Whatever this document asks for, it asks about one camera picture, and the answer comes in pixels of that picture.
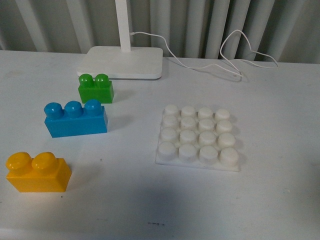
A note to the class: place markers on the blue three-stud block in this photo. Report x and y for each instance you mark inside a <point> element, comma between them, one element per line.
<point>75,119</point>

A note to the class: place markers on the white studded base plate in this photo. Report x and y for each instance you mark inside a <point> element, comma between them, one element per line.
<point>199,139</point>

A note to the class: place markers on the green two-stud block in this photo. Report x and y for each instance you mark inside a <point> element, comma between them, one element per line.
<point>99,88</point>

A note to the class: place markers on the yellow two-stud block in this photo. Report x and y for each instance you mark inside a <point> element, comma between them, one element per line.
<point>43,173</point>

